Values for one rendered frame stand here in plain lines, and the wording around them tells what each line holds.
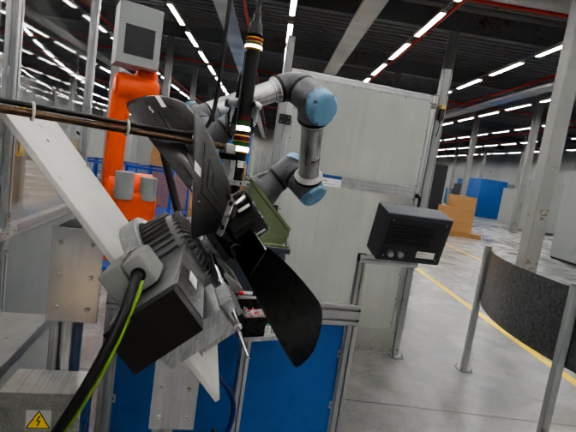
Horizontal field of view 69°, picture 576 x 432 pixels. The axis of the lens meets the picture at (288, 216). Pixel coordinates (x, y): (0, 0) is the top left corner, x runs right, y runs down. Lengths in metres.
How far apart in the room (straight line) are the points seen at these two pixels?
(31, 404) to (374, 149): 2.61
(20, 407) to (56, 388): 0.07
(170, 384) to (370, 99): 2.49
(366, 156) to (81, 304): 2.43
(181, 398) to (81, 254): 0.39
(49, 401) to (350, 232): 2.45
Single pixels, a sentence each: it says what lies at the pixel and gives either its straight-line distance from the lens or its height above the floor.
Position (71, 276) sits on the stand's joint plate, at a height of 1.05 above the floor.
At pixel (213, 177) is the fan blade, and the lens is 0.77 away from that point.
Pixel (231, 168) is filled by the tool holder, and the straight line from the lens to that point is 1.06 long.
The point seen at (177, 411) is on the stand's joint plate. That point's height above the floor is 0.75.
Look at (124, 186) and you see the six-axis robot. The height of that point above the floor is 0.88.
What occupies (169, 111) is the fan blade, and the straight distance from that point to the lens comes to 1.06.
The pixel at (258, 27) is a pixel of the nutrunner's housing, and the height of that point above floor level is 1.66.
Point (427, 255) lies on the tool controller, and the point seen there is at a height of 1.08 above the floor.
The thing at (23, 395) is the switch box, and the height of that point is 0.83.
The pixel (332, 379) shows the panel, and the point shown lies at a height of 0.55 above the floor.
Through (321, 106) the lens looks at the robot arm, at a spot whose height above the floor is 1.55.
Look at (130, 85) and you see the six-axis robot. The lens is 5.02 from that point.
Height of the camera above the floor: 1.34
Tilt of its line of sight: 7 degrees down
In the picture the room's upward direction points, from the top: 8 degrees clockwise
